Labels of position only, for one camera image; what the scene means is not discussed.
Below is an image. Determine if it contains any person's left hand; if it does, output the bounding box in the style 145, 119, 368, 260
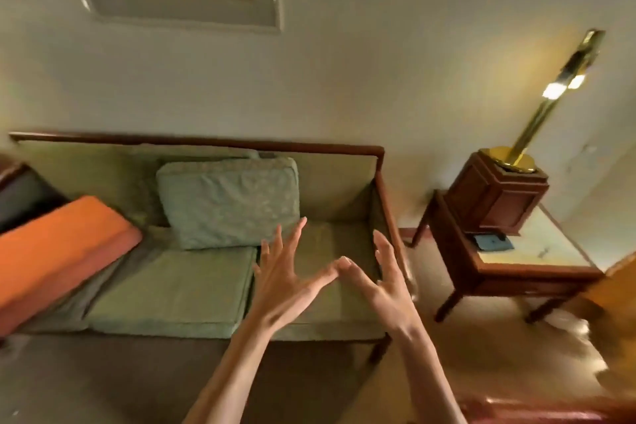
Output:
246, 216, 341, 335

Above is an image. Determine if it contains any person's right hand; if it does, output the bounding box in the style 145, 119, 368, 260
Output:
337, 229, 426, 343

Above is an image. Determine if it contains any green patterned cushion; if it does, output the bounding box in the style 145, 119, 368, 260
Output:
127, 143, 261, 166
155, 156, 301, 250

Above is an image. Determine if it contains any green sofa with wooden frame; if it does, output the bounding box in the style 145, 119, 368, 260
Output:
0, 130, 418, 365

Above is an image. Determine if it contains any orange cushion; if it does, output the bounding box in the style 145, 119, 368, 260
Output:
0, 195, 144, 338

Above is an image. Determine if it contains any blue smartphone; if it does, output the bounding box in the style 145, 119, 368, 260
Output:
472, 233, 515, 253

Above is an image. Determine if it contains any wooden glass-top side table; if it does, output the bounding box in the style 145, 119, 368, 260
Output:
411, 189, 606, 324

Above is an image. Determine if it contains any dark wooden lamp base box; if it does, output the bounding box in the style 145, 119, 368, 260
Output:
443, 150, 550, 237

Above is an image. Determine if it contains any brass lamp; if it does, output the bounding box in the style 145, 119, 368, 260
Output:
479, 28, 606, 174

